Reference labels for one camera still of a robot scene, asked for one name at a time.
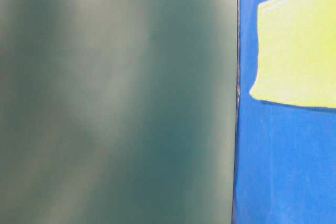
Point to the blue table cloth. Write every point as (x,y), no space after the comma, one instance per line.
(285,155)

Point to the yellow-green towel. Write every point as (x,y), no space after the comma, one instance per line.
(296,53)

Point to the blurred grey-green foreground panel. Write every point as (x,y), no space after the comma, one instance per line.
(117,111)

